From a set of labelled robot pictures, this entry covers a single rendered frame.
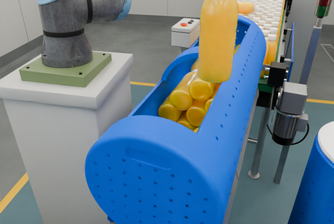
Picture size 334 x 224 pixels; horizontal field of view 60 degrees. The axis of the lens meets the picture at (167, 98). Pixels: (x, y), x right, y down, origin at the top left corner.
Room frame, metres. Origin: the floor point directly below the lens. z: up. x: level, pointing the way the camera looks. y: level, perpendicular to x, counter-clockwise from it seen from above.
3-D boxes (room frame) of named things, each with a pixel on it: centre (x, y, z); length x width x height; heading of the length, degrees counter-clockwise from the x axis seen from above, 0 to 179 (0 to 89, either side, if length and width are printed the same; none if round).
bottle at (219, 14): (0.54, -0.10, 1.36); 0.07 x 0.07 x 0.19
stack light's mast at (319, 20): (1.47, -0.77, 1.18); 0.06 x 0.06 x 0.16
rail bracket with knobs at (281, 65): (1.21, -0.50, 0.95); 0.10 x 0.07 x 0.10; 69
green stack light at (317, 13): (1.47, -0.77, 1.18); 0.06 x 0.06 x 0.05
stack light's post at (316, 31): (1.47, -0.77, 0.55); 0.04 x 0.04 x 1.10; 69
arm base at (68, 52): (0.85, 0.31, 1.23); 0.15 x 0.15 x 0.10
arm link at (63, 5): (0.86, 0.30, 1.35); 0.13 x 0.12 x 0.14; 123
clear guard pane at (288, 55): (1.74, -0.78, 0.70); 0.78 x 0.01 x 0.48; 159
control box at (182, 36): (1.54, -0.10, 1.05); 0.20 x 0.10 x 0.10; 159
